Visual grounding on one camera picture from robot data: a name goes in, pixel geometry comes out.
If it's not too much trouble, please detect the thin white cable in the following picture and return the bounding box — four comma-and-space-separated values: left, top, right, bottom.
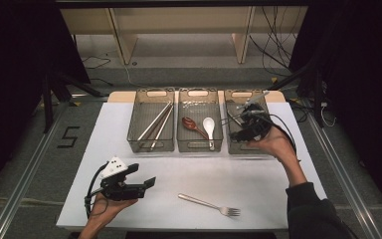
319, 103, 337, 128

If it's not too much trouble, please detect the person's left hand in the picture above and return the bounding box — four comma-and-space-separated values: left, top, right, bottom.
89, 192, 138, 227

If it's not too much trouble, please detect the white floor cable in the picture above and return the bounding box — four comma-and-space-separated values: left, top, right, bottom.
122, 64, 140, 88

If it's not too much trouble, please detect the clear grey plastic bin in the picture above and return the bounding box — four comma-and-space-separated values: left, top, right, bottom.
126, 87, 176, 153
223, 88, 279, 155
176, 87, 224, 153

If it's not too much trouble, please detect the black curtain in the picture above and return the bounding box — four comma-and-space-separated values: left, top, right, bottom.
289, 0, 382, 220
0, 0, 91, 200

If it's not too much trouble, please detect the short aluminium rail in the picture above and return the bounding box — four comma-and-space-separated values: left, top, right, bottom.
71, 94, 108, 101

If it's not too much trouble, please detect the black metal stand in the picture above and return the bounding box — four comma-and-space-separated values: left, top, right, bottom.
267, 59, 326, 128

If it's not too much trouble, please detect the black floor cable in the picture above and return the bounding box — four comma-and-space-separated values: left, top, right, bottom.
88, 78, 113, 88
79, 56, 112, 69

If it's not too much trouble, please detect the beige wooden desk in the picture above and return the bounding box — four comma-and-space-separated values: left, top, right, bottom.
58, 6, 309, 66

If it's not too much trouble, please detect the black tripod stand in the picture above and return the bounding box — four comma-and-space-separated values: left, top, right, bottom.
41, 71, 103, 133

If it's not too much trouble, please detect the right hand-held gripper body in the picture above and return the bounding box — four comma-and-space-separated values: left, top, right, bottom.
236, 92, 274, 143

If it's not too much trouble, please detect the person's right hand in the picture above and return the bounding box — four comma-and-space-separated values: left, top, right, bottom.
247, 127, 296, 163

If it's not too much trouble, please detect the white ceramic spoon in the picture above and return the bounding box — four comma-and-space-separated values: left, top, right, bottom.
202, 117, 217, 151

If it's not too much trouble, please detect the right hand-held gripper cable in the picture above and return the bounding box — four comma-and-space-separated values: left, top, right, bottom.
262, 113, 301, 163

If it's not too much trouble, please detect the white chopstick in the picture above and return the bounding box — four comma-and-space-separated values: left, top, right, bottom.
136, 102, 173, 141
151, 104, 174, 150

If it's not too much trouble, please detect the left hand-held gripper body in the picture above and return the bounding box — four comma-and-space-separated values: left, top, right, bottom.
93, 156, 147, 202

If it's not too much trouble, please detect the aluminium floor rail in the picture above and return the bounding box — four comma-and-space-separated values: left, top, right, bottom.
306, 113, 382, 239
0, 103, 71, 239

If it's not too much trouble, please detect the bundle of black hanging cables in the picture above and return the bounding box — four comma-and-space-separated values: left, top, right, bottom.
248, 6, 299, 78

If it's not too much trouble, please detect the brown wooden spoon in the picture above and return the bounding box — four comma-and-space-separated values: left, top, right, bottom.
181, 117, 210, 140

